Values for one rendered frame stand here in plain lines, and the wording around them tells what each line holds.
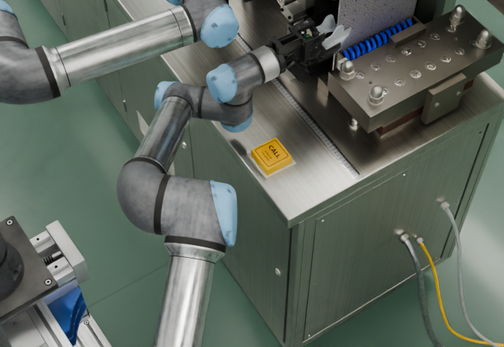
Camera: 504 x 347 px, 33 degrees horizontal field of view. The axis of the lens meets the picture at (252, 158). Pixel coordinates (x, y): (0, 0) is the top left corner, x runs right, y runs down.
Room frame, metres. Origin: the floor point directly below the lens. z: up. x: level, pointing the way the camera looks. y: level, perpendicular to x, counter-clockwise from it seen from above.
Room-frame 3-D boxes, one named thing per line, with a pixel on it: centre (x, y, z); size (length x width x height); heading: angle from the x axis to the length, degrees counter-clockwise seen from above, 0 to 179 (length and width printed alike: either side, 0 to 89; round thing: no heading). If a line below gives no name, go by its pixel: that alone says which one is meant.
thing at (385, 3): (1.44, -0.30, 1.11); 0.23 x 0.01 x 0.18; 122
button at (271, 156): (1.17, -0.05, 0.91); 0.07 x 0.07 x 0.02; 32
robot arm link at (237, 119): (1.24, 0.05, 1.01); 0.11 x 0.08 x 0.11; 80
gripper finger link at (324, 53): (1.33, -0.16, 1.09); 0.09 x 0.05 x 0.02; 121
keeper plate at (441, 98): (1.29, -0.45, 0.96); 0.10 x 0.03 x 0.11; 122
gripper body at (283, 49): (1.32, -0.10, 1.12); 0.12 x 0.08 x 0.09; 122
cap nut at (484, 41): (1.41, -0.55, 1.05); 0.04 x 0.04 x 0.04
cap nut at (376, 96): (1.24, -0.28, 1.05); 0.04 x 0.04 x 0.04
